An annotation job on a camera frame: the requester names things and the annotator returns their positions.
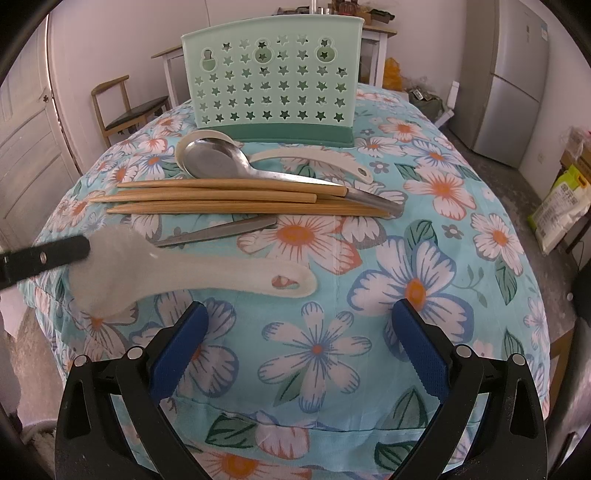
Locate white plastic rice paddle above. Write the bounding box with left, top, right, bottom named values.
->
left=68, top=225, right=318, bottom=318

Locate wooden chopstick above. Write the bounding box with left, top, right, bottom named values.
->
left=90, top=189, right=317, bottom=204
left=117, top=179, right=349, bottom=198
left=106, top=200, right=391, bottom=218

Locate steel ladle spoon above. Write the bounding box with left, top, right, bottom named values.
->
left=176, top=139, right=404, bottom=218

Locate wooden chopstick bottom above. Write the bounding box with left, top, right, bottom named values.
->
left=106, top=200, right=391, bottom=218

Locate wooden chopstick top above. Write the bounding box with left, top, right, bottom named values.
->
left=117, top=179, right=349, bottom=198

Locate white wooden door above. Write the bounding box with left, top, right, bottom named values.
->
left=0, top=20, right=80, bottom=250

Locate wooden chair black seat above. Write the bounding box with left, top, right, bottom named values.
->
left=90, top=75, right=171, bottom=148

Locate white rice bag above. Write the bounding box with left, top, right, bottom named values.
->
left=528, top=165, right=590, bottom=255

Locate floral blue tablecloth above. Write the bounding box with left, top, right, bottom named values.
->
left=20, top=87, right=550, bottom=479

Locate green plastic utensil holder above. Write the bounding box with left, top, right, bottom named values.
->
left=181, top=14, right=363, bottom=148

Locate grey refrigerator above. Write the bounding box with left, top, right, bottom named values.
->
left=449, top=0, right=549, bottom=168

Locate yellow plastic bag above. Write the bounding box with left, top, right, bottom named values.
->
left=383, top=57, right=404, bottom=92

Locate white frame wooden table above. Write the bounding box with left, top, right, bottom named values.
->
left=151, top=25, right=397, bottom=108

